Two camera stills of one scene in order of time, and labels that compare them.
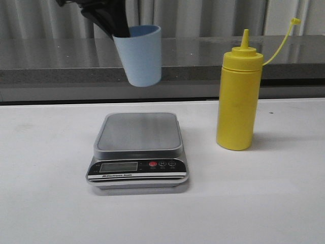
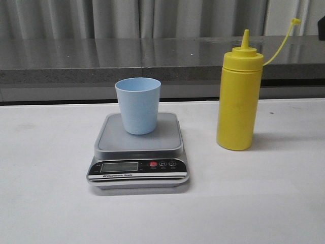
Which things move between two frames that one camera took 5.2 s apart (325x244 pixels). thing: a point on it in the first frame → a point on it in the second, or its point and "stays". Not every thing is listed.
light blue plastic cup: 141,55 → 139,98
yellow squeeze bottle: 239,93 stays
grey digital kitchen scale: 138,151 stays
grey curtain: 47,19 stays
